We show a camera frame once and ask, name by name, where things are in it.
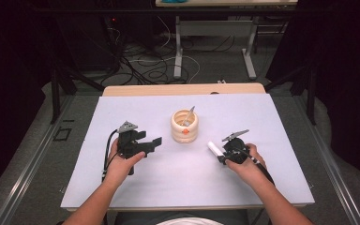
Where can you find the small white floor plug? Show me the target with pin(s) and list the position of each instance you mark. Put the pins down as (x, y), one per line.
(222, 81)

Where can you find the person's right hand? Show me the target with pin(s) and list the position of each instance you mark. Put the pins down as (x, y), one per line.
(248, 172)

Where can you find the black horizontal frame bar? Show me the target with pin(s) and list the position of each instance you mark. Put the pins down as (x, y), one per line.
(106, 11)

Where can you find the person's dark grey garment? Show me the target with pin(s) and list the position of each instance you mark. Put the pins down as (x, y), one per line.
(137, 218)

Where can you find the silver pen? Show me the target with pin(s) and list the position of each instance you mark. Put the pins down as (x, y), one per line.
(190, 114)

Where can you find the grey-legged background desk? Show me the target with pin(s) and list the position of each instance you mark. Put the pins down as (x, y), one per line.
(215, 28)

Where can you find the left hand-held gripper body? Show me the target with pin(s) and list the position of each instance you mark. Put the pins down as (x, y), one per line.
(128, 143)

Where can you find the black computer tower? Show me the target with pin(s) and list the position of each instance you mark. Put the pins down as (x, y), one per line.
(87, 43)

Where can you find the black metal stand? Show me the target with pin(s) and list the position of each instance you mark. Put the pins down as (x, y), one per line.
(55, 93)
(311, 93)

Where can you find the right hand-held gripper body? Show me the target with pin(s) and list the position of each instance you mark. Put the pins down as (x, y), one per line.
(236, 151)

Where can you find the metal floor rail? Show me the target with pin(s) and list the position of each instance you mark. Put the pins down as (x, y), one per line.
(28, 168)
(331, 168)

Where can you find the short thick white marker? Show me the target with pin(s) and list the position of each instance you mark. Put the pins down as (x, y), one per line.
(214, 147)

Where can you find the person's white shirt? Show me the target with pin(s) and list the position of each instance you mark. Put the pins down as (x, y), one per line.
(189, 222)

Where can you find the cream ribbed pen holder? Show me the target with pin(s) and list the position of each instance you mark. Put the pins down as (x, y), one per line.
(176, 134)

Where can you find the teal object on desk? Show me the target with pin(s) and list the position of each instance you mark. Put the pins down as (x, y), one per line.
(173, 1)

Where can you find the white table mat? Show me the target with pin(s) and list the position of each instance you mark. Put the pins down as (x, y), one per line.
(168, 187)

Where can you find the wooden table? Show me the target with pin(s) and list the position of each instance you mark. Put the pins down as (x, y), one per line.
(168, 90)

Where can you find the person's left hand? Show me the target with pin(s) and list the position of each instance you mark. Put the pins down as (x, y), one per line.
(118, 172)

